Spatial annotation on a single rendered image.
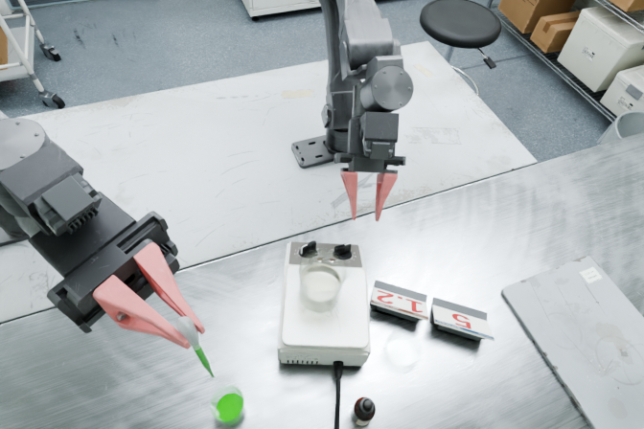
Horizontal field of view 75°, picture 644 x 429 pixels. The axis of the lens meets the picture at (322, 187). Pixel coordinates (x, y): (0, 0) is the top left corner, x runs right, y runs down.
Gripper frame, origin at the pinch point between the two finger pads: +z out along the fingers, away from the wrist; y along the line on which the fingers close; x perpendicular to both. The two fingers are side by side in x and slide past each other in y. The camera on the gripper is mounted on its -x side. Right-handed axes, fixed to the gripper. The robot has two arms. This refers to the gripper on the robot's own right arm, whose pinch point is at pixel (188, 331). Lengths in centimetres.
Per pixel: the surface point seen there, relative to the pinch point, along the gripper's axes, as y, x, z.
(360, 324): 18.1, 23.5, 8.0
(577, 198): 71, 32, 28
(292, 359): 9.9, 28.9, 2.6
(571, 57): 252, 101, 9
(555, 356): 36, 31, 34
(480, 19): 171, 58, -28
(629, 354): 43, 31, 43
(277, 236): 25.6, 32.1, -14.0
